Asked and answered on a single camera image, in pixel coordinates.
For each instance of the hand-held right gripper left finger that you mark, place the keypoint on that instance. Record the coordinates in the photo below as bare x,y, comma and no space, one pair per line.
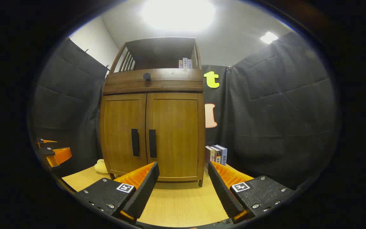
145,194

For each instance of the blue-grey book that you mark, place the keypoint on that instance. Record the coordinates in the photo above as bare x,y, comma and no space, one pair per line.
224,156

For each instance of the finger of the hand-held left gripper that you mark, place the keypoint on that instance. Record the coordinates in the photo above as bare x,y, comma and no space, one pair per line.
60,156
48,144

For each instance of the wooden cabinet drawer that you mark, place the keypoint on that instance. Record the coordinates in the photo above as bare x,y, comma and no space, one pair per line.
176,79

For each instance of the dark book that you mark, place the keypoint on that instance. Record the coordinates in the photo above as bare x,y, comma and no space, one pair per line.
217,157

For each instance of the small ceiling light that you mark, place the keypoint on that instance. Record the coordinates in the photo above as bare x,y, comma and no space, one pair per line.
268,37

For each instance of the wooden double-door shoe cabinet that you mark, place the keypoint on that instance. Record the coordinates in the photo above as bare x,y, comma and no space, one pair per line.
160,51

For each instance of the wooden cabinet door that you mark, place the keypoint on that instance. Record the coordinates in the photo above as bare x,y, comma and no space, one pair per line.
119,133
176,136

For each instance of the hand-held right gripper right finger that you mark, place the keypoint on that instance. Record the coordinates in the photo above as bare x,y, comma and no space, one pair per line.
222,194

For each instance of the pale yellow plush toy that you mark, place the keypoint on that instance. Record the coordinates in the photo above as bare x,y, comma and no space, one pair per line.
101,167

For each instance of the grey book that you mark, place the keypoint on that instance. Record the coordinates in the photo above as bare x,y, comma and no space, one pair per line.
189,64

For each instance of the large ceiling light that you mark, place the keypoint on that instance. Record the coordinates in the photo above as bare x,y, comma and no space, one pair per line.
178,14

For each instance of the black backdrop cloth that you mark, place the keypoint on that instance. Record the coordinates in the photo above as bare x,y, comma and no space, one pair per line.
281,111

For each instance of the brown book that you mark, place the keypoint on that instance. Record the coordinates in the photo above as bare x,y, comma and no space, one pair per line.
208,156

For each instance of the black round drawer knob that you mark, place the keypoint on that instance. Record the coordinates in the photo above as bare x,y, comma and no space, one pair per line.
147,76

